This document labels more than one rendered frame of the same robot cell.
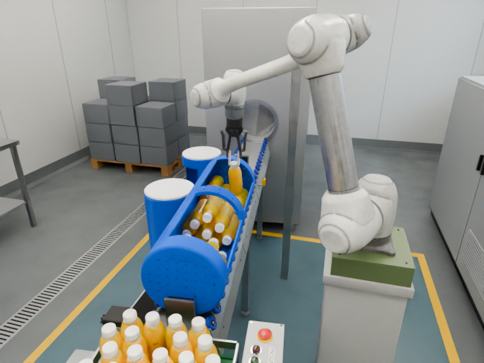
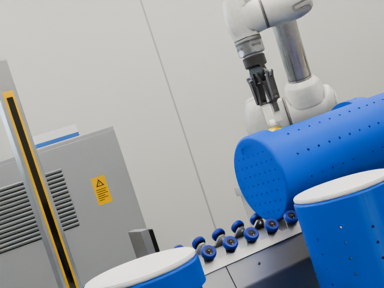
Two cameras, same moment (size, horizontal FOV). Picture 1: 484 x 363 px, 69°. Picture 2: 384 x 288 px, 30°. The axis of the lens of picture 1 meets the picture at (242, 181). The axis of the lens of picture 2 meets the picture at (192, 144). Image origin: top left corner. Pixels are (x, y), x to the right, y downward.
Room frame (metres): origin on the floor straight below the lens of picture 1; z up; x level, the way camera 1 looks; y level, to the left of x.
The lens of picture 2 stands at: (3.23, 1.80, 1.32)
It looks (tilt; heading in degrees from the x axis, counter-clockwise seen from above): 1 degrees down; 234
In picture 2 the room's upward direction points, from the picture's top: 18 degrees counter-clockwise
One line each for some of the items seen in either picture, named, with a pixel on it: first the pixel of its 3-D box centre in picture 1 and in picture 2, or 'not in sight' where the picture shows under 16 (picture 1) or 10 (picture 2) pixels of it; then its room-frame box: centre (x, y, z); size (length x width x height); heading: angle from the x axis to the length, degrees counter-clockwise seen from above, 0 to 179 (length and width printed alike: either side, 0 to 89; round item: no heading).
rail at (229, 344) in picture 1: (173, 337); not in sight; (0.82, 0.21, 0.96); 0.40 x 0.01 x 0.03; 81
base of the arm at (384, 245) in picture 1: (369, 231); not in sight; (1.21, -0.51, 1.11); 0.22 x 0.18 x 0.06; 164
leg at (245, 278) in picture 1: (245, 277); not in sight; (1.93, -0.02, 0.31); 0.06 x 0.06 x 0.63; 81
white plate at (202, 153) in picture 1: (202, 153); (140, 269); (2.41, 0.29, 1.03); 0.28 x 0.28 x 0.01
